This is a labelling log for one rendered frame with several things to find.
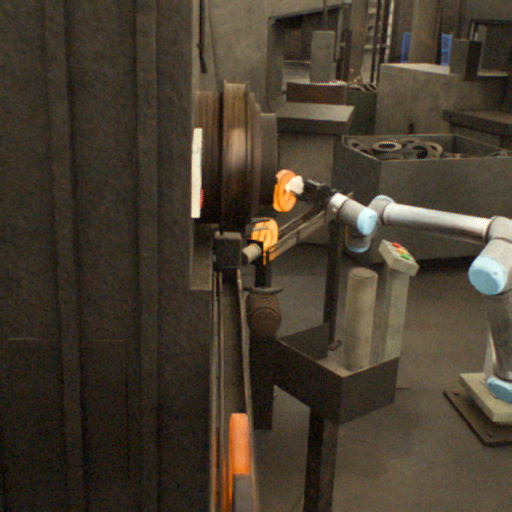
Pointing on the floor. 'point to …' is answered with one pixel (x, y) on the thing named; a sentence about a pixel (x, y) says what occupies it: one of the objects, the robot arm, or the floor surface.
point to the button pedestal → (395, 305)
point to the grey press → (470, 126)
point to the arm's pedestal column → (493, 434)
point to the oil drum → (316, 92)
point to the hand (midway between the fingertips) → (285, 186)
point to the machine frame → (102, 259)
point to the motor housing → (262, 354)
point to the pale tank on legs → (373, 42)
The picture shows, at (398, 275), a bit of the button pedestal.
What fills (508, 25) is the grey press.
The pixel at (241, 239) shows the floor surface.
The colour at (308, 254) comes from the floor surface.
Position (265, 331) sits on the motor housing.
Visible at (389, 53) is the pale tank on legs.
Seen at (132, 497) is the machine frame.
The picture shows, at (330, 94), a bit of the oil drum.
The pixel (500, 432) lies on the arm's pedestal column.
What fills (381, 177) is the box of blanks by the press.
